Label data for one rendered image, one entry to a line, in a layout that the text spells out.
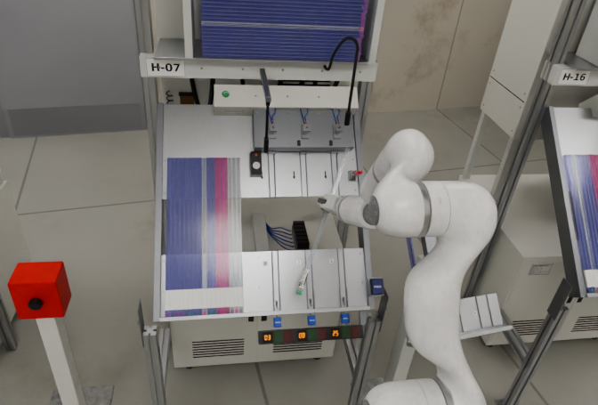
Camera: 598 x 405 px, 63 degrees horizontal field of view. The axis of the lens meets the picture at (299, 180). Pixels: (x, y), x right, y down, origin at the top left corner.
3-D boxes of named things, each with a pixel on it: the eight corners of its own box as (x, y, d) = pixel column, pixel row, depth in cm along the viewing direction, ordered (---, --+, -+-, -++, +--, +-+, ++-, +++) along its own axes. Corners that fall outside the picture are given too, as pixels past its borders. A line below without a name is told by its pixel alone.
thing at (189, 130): (355, 198, 173) (359, 195, 168) (164, 202, 162) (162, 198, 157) (348, 111, 180) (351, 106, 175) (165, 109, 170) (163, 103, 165)
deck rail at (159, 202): (162, 320, 154) (159, 321, 148) (156, 320, 153) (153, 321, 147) (165, 109, 170) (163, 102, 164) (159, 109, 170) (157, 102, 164)
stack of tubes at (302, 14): (360, 61, 160) (373, -26, 145) (201, 57, 152) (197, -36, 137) (351, 49, 170) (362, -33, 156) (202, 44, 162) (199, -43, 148)
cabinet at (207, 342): (331, 366, 223) (349, 265, 190) (174, 377, 212) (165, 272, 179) (309, 268, 277) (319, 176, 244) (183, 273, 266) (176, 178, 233)
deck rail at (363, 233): (369, 309, 164) (375, 309, 158) (363, 309, 164) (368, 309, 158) (353, 111, 181) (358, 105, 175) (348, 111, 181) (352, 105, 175)
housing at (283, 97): (348, 122, 181) (359, 108, 167) (214, 121, 173) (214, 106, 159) (346, 102, 182) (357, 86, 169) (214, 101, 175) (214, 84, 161)
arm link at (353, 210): (363, 190, 139) (335, 201, 136) (385, 190, 126) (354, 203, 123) (372, 217, 139) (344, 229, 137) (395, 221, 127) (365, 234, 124)
